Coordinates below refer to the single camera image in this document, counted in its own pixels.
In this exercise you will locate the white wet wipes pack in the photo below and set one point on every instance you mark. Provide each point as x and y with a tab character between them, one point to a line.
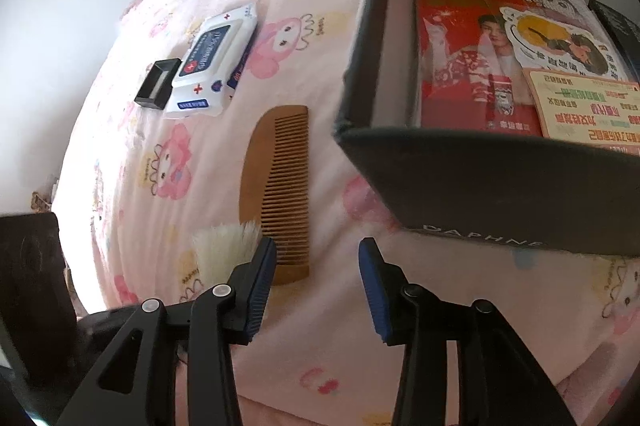
215	51

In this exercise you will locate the black product box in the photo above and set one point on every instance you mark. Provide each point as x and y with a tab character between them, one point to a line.
617	26

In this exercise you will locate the small black box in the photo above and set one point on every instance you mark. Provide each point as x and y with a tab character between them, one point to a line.
145	91

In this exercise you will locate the wooden comb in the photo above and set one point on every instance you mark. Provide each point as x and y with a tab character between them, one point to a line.
255	176

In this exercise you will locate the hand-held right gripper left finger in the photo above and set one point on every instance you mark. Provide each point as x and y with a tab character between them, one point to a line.
262	286

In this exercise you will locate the black cardboard storage box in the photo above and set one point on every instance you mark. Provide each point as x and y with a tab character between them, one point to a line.
475	186

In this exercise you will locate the red printed leaflet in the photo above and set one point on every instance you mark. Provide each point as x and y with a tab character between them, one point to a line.
450	31

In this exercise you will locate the white bristle brush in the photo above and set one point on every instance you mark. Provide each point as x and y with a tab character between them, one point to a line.
220	246

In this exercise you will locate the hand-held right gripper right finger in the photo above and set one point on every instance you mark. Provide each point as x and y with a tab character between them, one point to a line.
370	286

